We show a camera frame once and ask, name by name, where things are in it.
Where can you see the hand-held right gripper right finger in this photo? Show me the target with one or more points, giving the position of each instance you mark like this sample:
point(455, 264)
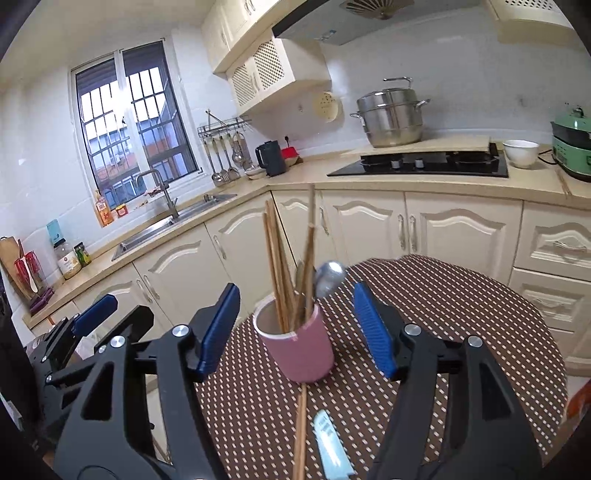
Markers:
point(374, 332)

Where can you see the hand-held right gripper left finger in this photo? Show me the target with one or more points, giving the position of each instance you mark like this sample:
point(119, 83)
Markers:
point(217, 332)

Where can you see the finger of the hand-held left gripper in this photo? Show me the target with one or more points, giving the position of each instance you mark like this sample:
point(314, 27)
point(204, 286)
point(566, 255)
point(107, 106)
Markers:
point(138, 323)
point(94, 314)

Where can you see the pink cup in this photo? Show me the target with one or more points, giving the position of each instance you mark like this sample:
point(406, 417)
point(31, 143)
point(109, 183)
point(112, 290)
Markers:
point(300, 355)

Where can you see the wooden chopstick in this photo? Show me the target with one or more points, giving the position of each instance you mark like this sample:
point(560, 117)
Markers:
point(301, 429)
point(308, 240)
point(281, 277)
point(274, 258)
point(302, 277)
point(271, 277)

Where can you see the glass jar white lid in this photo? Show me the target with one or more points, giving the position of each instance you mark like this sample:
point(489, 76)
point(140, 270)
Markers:
point(69, 263)

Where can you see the small green black packet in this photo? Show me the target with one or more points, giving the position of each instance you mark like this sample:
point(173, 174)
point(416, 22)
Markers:
point(83, 254)

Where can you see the brown polka-dot tablecloth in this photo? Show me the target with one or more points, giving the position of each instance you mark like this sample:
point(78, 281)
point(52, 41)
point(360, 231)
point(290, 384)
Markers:
point(461, 323)

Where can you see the wooden cutting board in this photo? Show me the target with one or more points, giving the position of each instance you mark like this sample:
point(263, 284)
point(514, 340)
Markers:
point(9, 263)

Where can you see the orange dish soap bottle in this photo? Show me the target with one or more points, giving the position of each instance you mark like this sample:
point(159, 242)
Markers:
point(102, 210)

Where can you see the cream base cabinets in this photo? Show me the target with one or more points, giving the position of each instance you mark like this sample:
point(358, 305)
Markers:
point(369, 226)

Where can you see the small red box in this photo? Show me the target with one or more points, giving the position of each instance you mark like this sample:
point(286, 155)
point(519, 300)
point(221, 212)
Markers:
point(122, 211)

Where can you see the stainless steel sink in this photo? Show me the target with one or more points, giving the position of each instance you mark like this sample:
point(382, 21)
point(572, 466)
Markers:
point(175, 221)

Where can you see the metal faucet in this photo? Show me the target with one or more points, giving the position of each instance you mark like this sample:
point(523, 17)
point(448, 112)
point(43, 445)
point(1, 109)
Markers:
point(171, 198)

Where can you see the hanging metal ladle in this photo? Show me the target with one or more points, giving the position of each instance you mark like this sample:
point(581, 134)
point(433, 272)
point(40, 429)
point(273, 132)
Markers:
point(224, 173)
point(216, 175)

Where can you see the hanging metal spatula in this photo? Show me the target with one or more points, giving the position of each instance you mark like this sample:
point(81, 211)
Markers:
point(232, 170)

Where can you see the small white dish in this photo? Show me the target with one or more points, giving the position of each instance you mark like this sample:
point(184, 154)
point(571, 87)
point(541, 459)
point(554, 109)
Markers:
point(255, 172)

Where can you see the black gas stove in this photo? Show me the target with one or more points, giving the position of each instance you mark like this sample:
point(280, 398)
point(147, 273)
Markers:
point(415, 167)

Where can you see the black electric kettle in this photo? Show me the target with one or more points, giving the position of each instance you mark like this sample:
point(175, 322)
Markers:
point(271, 159)

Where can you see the red container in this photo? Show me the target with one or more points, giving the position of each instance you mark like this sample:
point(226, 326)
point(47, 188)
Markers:
point(290, 156)

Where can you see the barred window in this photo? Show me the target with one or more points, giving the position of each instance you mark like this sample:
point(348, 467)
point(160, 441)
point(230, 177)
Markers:
point(134, 120)

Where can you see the metal utensil rack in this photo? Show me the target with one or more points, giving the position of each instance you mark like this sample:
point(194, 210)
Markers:
point(224, 127)

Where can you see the stainless steel steamer pot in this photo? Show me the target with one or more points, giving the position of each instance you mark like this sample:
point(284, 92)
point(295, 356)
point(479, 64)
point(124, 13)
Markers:
point(392, 120)

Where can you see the orange object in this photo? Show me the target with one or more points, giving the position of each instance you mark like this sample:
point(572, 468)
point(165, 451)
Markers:
point(576, 404)

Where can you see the white ceramic bowl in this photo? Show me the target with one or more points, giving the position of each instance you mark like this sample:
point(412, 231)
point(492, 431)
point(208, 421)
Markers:
point(521, 154)

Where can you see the green multi-cooker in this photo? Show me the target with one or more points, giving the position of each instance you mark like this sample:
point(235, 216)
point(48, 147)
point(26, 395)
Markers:
point(572, 147)

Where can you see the cream upper cabinet row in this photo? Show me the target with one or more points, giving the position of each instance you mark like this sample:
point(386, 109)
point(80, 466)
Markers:
point(231, 27)

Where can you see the grey range hood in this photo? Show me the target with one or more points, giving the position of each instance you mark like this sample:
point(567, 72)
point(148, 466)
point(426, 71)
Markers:
point(392, 23)

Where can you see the light blue wall card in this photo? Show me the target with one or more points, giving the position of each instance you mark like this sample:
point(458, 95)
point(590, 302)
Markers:
point(54, 232)

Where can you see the cream lattice wall cabinet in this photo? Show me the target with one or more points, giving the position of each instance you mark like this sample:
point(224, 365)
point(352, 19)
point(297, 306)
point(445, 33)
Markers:
point(277, 74)
point(531, 11)

